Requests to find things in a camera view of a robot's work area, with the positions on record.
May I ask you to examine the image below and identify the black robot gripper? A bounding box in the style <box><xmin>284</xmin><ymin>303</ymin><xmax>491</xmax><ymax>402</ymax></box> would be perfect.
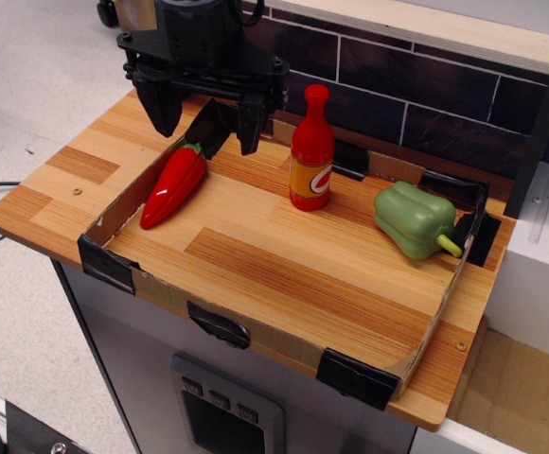
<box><xmin>117</xmin><ymin>1</ymin><xmax>290</xmax><ymax>156</ymax></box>

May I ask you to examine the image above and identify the red hot sauce bottle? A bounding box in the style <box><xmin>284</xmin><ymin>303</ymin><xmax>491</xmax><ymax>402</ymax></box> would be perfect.
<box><xmin>290</xmin><ymin>84</ymin><xmax>335</xmax><ymax>211</ymax></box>

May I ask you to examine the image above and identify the cardboard fence with black tape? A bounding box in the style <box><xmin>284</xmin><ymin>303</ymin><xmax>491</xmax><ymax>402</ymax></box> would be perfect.
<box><xmin>77</xmin><ymin>97</ymin><xmax>503</xmax><ymax>411</ymax></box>

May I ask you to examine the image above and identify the red toy chili pepper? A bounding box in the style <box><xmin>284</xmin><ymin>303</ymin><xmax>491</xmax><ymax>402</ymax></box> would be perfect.
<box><xmin>140</xmin><ymin>143</ymin><xmax>206</xmax><ymax>230</ymax></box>

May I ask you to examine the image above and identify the black caster wheel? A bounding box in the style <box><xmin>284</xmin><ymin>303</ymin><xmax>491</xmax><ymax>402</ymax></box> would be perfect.
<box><xmin>97</xmin><ymin>0</ymin><xmax>118</xmax><ymax>28</ymax></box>

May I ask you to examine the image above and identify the green toy bell pepper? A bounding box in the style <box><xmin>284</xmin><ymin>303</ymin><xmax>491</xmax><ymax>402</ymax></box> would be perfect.
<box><xmin>374</xmin><ymin>181</ymin><xmax>463</xmax><ymax>260</ymax></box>

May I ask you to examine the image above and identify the grey oven control panel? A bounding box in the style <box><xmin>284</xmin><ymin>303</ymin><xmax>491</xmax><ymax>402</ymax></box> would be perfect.
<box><xmin>169</xmin><ymin>355</ymin><xmax>286</xmax><ymax>454</ymax></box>

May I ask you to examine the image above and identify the light wooden top shelf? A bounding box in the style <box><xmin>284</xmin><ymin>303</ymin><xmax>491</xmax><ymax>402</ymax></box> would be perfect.
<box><xmin>265</xmin><ymin>0</ymin><xmax>549</xmax><ymax>75</ymax></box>

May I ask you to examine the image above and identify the white toy sink unit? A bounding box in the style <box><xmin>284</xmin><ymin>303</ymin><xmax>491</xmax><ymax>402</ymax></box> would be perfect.
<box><xmin>485</xmin><ymin>163</ymin><xmax>549</xmax><ymax>354</ymax></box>

